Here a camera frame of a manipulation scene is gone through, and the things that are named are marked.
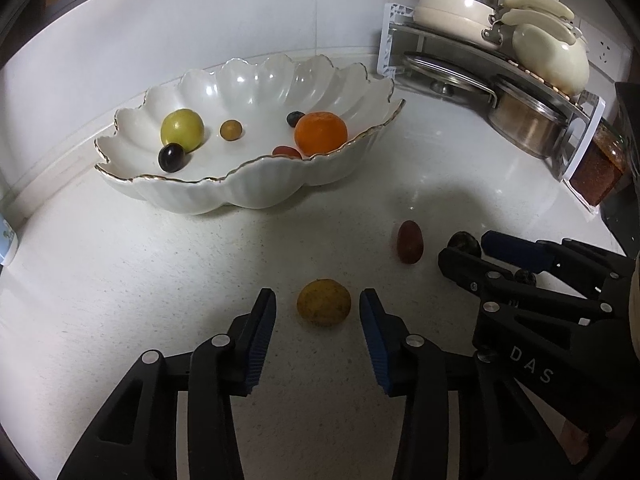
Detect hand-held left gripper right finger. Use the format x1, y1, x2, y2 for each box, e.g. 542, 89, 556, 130
359, 287, 572, 480

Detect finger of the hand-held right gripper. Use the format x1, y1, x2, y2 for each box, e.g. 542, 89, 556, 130
438, 246, 617, 327
481, 231, 634, 302

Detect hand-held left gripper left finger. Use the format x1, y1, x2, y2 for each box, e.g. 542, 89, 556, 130
56, 287, 277, 480

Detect yellow round fruit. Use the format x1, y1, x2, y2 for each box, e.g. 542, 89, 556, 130
297, 279, 352, 327

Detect white scalloped ceramic bowl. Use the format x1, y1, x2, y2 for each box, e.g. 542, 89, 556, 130
94, 54, 407, 216

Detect green round fruit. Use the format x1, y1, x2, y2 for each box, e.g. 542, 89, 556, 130
160, 108, 205, 153

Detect red oblong grape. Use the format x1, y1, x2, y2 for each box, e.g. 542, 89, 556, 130
397, 220, 425, 265

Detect clear spice jar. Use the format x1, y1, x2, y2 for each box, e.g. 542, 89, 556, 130
570, 117, 629, 206

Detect large stainless steel pot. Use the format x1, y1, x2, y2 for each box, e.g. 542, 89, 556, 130
486, 76, 572, 160

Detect glass pot lid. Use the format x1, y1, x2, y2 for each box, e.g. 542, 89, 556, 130
402, 51, 499, 99

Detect orange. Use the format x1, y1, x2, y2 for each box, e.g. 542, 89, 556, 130
294, 111, 349, 157

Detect cream rounded pot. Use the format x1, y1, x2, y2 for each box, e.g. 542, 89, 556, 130
512, 24, 591, 97

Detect white corner pot rack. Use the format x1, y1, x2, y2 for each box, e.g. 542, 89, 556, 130
378, 2, 607, 207

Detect cream cooking pot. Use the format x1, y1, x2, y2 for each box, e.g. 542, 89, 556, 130
414, 0, 502, 52

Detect white labelled bottle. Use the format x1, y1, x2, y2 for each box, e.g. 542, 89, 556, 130
0, 217, 16, 267

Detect white wall outlet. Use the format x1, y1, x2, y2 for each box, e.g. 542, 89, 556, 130
580, 22, 619, 69

